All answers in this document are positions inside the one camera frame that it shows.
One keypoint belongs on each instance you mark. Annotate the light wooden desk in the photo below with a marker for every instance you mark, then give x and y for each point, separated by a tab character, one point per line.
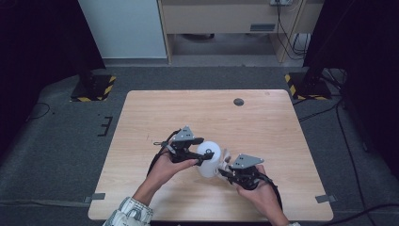
219	19

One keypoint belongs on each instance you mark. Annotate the person's left hand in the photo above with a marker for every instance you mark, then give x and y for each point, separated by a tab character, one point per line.
166	174

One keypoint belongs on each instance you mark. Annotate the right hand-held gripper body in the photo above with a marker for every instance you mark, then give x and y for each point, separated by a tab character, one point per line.
246	174

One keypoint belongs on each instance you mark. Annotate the person's right hand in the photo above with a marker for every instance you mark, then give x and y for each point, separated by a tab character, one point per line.
263	197

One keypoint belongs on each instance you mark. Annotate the striped black stand base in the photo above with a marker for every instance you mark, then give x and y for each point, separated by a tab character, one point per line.
309	88
94	89

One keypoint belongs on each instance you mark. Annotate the white power strip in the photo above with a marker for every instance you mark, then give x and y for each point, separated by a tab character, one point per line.
280	2

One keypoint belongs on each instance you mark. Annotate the white cabinet panel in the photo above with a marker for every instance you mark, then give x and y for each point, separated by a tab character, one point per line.
125	28

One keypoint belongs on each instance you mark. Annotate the grey floor tape piece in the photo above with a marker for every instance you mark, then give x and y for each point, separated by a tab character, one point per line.
95	197
325	198

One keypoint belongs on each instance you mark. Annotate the grey round table grommet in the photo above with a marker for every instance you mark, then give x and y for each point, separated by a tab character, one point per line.
238	102

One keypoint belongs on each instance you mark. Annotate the black curtain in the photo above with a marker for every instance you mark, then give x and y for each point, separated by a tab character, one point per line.
37	62
367	62

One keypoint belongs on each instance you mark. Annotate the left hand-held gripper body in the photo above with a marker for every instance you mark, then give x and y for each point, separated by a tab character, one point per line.
182	146

